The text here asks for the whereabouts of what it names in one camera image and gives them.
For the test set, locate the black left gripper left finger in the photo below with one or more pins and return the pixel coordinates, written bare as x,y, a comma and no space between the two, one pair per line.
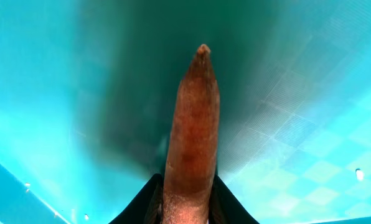
136,210

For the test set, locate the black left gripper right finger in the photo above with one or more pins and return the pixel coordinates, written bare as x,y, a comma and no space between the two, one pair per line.
224,208

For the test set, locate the orange carrot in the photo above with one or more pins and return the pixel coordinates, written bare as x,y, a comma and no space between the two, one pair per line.
192,156

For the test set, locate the teal serving tray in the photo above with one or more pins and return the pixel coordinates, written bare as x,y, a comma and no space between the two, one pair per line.
88,90

